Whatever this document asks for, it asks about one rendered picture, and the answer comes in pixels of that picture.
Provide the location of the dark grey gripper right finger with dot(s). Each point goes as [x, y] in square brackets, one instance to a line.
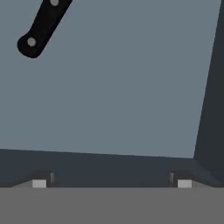
[182, 178]

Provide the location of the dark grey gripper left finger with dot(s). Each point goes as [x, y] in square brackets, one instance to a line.
[43, 178]

